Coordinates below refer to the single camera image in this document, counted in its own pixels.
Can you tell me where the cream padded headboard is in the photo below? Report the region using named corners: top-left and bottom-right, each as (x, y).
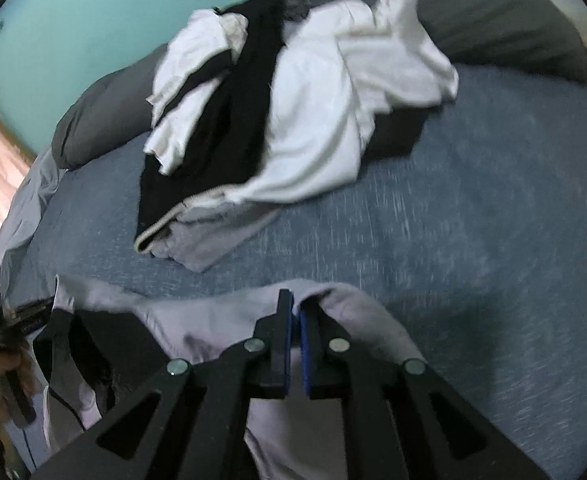
top-left (506, 0), bottom-right (587, 92)

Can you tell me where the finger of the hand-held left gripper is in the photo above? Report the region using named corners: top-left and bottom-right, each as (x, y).
top-left (16, 299), bottom-right (56, 333)

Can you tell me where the light grey garment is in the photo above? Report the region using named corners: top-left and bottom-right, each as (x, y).
top-left (148, 202), bottom-right (280, 274)

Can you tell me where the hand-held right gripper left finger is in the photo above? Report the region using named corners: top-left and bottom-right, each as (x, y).
top-left (33, 289), bottom-right (294, 480)

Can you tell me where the light grey jacket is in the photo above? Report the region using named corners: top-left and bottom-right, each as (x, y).
top-left (28, 274), bottom-right (427, 480)

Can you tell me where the light grey crumpled cloth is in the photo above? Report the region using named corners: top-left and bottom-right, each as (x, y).
top-left (0, 149), bottom-right (70, 306)

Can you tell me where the white cream-collared shirt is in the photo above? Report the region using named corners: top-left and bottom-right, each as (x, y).
top-left (142, 9), bottom-right (250, 177)

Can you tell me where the dark grey pillow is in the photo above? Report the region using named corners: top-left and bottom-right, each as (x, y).
top-left (50, 44), bottom-right (170, 171)
top-left (407, 0), bottom-right (587, 87)

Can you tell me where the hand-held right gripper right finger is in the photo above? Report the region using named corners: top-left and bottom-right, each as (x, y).
top-left (299, 299), bottom-right (550, 480)

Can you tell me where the blue woven bedspread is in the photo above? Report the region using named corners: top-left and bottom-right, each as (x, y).
top-left (3, 62), bottom-right (587, 480)

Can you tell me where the black garment with beige trim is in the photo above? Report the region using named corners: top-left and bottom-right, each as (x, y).
top-left (134, 0), bottom-right (294, 256)

